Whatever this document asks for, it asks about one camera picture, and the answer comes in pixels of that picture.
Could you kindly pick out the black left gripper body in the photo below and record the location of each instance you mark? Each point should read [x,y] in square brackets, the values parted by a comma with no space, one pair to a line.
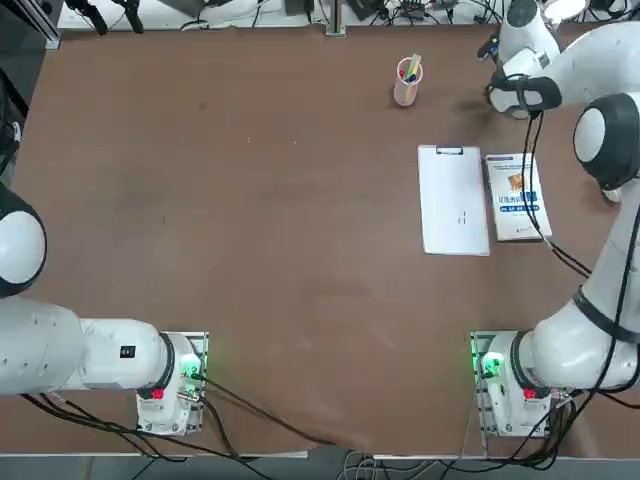
[7,142]

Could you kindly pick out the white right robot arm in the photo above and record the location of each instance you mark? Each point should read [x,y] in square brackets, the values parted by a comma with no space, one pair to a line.
[575,350]

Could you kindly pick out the pink plush pig toy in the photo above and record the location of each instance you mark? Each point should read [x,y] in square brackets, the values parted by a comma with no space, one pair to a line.
[612,196]

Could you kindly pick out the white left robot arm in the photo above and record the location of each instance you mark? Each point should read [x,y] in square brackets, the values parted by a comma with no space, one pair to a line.
[50,345]

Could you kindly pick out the white clipboard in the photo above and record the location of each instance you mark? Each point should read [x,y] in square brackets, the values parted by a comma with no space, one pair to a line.
[454,200]

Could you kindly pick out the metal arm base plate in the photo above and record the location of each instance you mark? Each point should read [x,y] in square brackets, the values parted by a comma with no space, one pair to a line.
[200,345]
[477,350]

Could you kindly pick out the yellow green ruler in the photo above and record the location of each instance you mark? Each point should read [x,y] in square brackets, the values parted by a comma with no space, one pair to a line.
[415,62]

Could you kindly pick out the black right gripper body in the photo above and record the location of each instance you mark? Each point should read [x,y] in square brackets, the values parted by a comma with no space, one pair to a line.
[487,49]

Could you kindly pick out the aluminium rail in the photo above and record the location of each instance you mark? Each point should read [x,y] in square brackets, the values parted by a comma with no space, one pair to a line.
[47,32]

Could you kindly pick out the white blue book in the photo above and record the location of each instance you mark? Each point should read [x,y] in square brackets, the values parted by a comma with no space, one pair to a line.
[515,210]

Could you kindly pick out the black tripod leg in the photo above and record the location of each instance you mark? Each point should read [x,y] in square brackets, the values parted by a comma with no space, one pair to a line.
[134,20]
[97,20]

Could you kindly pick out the pink translucent pen cup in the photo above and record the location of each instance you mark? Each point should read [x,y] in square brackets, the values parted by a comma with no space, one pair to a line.
[406,92]

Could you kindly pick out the aluminium post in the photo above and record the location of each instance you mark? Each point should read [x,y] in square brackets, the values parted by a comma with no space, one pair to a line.
[336,15]

